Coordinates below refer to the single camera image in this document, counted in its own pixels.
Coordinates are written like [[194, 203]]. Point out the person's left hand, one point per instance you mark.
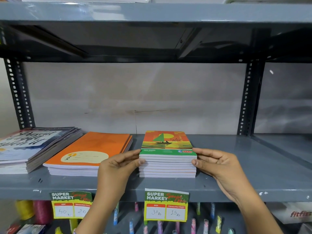
[[114, 171]]

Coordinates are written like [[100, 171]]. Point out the person's right hand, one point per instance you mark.
[[224, 168]]

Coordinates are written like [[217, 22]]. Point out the person's right thumb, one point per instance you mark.
[[206, 151]]

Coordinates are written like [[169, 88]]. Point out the person's left thumb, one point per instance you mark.
[[129, 154]]

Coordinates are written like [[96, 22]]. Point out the stack of sailboat cover notebooks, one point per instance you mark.
[[168, 153]]

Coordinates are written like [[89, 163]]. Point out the person's left forearm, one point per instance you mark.
[[102, 212]]

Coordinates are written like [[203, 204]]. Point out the person's right forearm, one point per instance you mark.
[[253, 212]]

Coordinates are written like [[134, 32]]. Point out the stack of orange notebooks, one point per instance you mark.
[[92, 148]]

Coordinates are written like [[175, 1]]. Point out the grey metal shelving rack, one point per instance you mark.
[[243, 177]]

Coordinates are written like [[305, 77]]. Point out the green yellow price tag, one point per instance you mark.
[[165, 205], [70, 204]]

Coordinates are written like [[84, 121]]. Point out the row of colourful pens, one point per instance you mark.
[[206, 225]]

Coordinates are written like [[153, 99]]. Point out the stack of white lettered notebooks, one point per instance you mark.
[[29, 146]]

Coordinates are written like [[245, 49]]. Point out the pink thread spool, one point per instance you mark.
[[43, 212]]

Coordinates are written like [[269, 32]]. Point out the white box with red print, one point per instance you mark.
[[295, 213]]

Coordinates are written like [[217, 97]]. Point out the yellow thread spool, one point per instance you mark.
[[24, 209]]

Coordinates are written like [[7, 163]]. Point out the small blue white box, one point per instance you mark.
[[30, 229]]

